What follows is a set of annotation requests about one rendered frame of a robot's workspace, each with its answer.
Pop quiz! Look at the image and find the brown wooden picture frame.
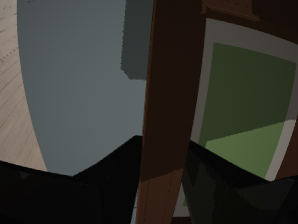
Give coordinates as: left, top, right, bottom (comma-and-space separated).
136, 0, 298, 224

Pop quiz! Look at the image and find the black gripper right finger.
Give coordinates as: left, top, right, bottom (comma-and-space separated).
182, 140, 298, 224

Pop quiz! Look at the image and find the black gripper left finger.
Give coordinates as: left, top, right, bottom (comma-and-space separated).
0, 135, 144, 224

